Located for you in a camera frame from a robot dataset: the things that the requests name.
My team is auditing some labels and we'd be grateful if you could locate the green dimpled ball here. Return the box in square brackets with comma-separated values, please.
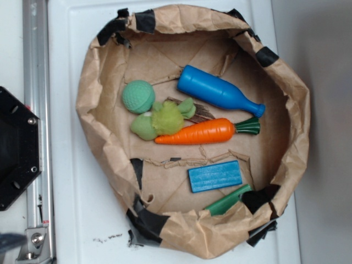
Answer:
[122, 80, 155, 114]

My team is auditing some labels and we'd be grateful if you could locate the green plush toy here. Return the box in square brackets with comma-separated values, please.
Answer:
[130, 97, 196, 141]

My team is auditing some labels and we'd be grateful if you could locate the brown wood bark piece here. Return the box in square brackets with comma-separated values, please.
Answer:
[167, 97, 215, 123]

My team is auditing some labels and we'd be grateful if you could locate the orange plastic toy carrot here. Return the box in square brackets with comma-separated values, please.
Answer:
[155, 117, 261, 145]

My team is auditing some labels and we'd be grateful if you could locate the blue plastic toy bottle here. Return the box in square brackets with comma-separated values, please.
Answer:
[177, 65, 266, 118]

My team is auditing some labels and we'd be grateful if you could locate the blue rectangular block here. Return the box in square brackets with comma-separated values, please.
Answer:
[188, 161, 243, 193]

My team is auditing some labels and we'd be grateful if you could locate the green plastic stick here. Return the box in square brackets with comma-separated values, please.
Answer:
[205, 184, 252, 216]

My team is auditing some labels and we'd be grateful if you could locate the brown paper bag basket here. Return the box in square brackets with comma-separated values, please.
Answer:
[76, 4, 310, 259]

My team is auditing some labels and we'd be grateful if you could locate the white tray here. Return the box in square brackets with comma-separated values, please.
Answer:
[48, 1, 301, 263]

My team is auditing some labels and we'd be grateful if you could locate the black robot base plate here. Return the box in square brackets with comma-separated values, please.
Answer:
[1, 87, 41, 211]

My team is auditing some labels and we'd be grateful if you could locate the aluminium extrusion rail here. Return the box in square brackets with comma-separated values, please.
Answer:
[23, 1, 57, 263]

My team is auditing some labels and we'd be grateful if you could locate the metal corner bracket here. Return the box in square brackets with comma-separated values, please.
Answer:
[15, 227, 51, 263]

